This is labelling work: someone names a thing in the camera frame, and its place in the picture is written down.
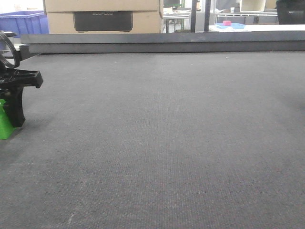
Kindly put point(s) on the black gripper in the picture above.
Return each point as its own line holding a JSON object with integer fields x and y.
{"x": 16, "y": 80}

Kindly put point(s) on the green toy building block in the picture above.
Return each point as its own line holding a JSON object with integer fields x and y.
{"x": 6, "y": 128}

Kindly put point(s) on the black conveyor belt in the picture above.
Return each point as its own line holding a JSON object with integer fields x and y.
{"x": 159, "y": 141}

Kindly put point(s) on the pink block on distant table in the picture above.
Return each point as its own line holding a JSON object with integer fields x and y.
{"x": 227, "y": 23}

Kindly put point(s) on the black bin far right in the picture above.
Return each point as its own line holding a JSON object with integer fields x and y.
{"x": 290, "y": 11}

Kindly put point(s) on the blue plastic crate far left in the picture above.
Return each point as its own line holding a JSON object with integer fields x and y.
{"x": 24, "y": 22}

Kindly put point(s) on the cardboard box with black label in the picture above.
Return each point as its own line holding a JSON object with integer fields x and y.
{"x": 104, "y": 16}

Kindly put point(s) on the light blue tray distant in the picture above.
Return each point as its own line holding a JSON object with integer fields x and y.
{"x": 232, "y": 25}

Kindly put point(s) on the dark grey conveyor side rail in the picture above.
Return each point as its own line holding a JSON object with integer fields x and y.
{"x": 245, "y": 41}

